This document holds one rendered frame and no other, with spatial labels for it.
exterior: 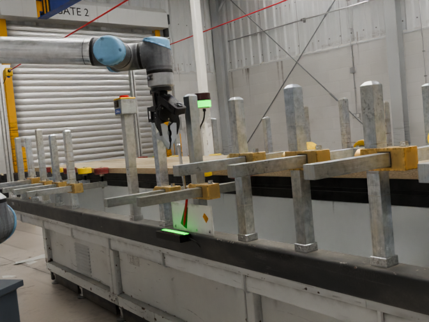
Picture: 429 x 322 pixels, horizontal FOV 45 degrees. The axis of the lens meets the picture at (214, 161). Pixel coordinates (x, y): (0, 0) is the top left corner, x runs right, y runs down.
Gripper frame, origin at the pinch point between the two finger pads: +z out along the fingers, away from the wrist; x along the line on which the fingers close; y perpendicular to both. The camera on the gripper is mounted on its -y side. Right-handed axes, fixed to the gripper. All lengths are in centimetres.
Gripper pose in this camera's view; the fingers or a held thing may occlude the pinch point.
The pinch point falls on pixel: (170, 145)
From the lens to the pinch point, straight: 178.6
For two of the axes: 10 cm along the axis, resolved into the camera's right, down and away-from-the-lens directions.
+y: -5.8, 0.1, 8.2
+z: 0.9, 9.9, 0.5
